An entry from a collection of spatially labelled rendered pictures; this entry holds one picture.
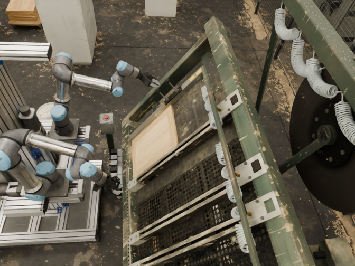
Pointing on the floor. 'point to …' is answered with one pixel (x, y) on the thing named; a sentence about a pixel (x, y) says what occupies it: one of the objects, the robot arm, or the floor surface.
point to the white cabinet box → (160, 8)
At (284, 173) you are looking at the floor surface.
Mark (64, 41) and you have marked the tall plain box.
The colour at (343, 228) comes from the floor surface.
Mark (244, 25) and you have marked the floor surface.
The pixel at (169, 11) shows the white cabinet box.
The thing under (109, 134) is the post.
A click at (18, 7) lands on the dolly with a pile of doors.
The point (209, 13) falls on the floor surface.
